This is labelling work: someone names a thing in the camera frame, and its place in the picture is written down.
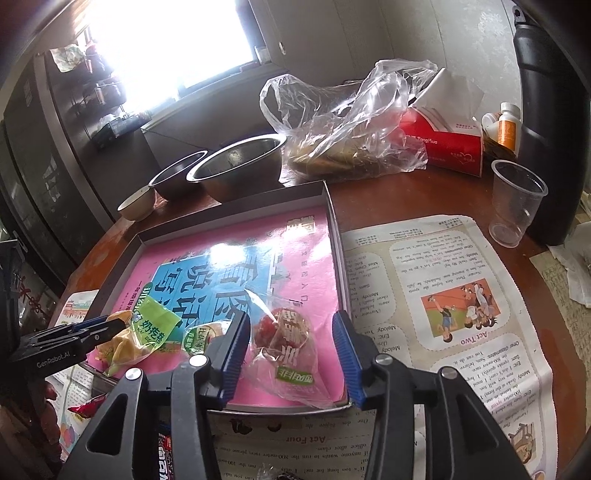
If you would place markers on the newspaper sheet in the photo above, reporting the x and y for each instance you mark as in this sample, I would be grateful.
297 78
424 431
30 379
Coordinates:
432 293

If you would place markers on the clear plastic cup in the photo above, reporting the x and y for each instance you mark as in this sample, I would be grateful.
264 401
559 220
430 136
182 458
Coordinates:
517 195

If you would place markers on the green yellow snack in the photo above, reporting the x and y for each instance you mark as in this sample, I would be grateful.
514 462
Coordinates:
138 336

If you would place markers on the red tissue box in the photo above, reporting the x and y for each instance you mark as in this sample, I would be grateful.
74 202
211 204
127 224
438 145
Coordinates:
443 117

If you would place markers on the Snickers bar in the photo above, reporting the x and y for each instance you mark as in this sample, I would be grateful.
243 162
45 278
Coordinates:
165 464

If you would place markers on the orange pill bottle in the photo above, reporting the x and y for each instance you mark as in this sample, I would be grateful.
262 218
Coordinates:
509 126

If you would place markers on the round green label pastry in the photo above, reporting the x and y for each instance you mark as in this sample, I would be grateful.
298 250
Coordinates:
197 338

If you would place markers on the grey shallow cardboard box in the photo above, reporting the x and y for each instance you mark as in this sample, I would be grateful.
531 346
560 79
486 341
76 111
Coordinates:
284 243

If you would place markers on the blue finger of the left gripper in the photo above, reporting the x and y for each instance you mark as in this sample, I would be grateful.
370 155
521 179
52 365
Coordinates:
87 336
87 323

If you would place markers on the black thermos bottle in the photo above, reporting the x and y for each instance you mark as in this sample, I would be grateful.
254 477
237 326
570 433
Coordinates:
556 125

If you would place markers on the clear plastic bag with bread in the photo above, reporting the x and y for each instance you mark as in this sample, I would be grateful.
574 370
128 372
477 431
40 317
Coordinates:
350 131

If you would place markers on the clear red pastry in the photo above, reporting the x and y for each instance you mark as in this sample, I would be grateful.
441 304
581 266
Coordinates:
283 354

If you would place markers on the crumpled white paper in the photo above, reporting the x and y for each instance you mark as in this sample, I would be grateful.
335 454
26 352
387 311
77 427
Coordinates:
575 256

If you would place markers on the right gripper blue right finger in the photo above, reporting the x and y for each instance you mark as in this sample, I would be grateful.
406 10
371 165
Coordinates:
378 382

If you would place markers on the large steel bowl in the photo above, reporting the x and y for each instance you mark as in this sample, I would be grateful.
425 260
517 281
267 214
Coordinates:
247 167

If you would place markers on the red snack packet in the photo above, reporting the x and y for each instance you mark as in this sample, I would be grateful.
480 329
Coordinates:
89 409

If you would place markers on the dark refrigerator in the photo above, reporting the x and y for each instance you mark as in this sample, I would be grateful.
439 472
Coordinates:
71 152

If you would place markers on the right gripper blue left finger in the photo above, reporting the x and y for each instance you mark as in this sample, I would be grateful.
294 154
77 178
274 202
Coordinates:
206 382

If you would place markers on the small ceramic bowl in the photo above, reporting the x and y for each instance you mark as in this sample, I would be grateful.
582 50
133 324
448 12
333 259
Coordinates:
138 205

